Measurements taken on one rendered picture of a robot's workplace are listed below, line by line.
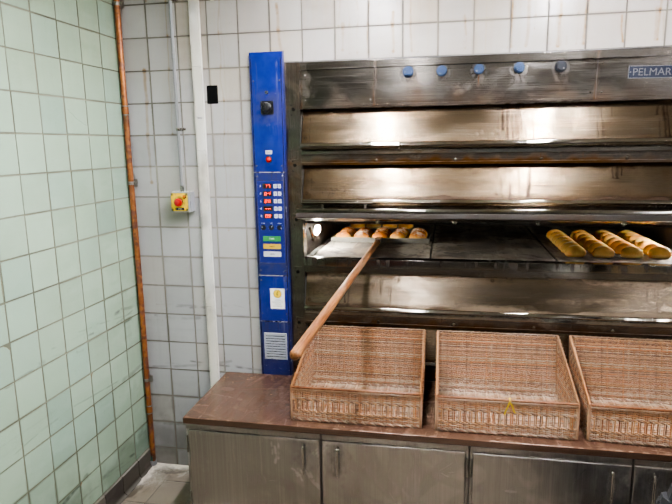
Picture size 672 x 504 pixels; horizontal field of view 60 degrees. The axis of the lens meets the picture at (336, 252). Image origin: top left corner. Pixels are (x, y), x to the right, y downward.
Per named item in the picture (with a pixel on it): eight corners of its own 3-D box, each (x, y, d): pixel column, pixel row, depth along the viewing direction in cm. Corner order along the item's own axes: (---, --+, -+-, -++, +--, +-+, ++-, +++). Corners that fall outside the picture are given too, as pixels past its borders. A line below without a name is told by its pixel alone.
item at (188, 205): (177, 210, 292) (175, 190, 290) (195, 210, 290) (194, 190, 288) (170, 212, 284) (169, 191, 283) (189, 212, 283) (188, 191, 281)
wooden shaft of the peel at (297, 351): (299, 362, 151) (299, 351, 150) (288, 361, 151) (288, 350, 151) (380, 245, 315) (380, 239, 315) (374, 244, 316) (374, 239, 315)
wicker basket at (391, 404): (313, 375, 292) (312, 323, 287) (426, 382, 282) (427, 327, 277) (288, 420, 245) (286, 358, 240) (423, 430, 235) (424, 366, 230)
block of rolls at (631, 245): (544, 237, 333) (545, 227, 332) (634, 238, 324) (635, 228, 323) (565, 257, 274) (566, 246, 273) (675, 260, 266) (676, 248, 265)
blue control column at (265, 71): (334, 350, 493) (330, 89, 454) (353, 351, 490) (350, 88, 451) (266, 476, 307) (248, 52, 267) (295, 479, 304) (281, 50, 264)
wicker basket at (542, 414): (434, 383, 281) (435, 328, 276) (556, 390, 271) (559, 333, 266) (433, 431, 234) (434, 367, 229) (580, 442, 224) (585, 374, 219)
